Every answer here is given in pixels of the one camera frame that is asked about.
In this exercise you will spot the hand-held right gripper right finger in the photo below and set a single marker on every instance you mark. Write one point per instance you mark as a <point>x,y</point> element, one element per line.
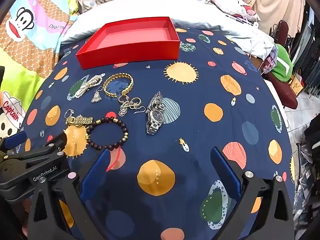
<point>225,173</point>

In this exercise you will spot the clear plastic bags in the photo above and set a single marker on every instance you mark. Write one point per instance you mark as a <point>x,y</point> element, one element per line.
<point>307,187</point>

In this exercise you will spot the navy planet print blanket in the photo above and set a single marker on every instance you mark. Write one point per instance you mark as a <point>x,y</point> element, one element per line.
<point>190,100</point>

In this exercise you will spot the maroon chair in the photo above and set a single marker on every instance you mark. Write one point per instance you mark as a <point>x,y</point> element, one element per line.
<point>282,90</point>

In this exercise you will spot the dark metal chair back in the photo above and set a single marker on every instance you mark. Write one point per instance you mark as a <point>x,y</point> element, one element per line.
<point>281,30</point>

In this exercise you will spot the gold wristwatch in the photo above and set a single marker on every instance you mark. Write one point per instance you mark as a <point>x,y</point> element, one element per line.
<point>78,120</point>

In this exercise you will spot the wooden box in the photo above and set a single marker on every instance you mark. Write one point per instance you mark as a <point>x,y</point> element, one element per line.
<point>297,86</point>

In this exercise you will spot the hanging dark clothes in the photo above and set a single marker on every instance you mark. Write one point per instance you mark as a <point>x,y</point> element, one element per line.
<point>311,62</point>

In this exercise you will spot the white quilt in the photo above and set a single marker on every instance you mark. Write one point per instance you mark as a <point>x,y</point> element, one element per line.
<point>195,12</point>

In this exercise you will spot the beige curtain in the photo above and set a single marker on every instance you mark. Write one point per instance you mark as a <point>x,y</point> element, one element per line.
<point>277,0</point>

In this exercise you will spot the red cardboard box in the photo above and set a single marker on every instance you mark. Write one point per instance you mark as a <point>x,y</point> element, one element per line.
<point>135,52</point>

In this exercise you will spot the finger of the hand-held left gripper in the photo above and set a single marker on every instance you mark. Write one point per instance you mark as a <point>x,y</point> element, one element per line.
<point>16,138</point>
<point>56,143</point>

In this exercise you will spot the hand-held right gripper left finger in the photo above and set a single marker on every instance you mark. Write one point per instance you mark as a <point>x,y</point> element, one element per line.
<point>96,173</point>

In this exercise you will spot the cartoon monkey printed blanket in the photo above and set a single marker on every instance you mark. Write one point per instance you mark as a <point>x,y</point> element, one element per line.
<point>27,55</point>

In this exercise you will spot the green cloth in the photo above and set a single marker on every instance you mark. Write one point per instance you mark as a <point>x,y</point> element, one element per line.
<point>282,62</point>

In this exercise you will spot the silver filigree drop earring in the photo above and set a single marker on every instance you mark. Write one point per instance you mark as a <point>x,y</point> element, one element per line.
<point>123,110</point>
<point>96,97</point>

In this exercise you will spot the pink printed pillow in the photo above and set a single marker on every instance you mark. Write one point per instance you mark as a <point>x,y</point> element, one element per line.
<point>225,5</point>

